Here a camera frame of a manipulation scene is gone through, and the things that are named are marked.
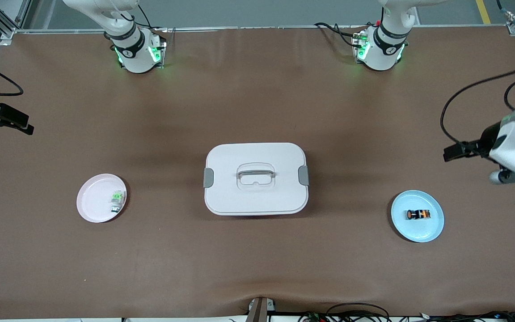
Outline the light blue round plate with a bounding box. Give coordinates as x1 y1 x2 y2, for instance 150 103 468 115
390 190 445 243

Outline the black base power cable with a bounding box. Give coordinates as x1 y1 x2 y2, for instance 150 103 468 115
314 21 362 49

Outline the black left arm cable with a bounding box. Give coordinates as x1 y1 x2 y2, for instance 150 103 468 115
440 69 515 148

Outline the pale pink round plate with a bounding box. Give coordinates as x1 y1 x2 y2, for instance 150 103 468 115
76 174 128 224

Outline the black cable bundle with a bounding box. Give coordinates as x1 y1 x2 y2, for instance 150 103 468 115
418 310 515 322

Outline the black looped cable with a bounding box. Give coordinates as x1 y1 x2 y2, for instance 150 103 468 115
327 303 391 322

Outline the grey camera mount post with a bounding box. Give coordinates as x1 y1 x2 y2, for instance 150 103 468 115
248 297 277 322

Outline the white lidded storage box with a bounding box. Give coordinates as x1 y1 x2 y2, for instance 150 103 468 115
204 142 309 216

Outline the grey box lid handle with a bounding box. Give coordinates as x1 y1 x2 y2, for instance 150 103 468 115
237 169 276 181

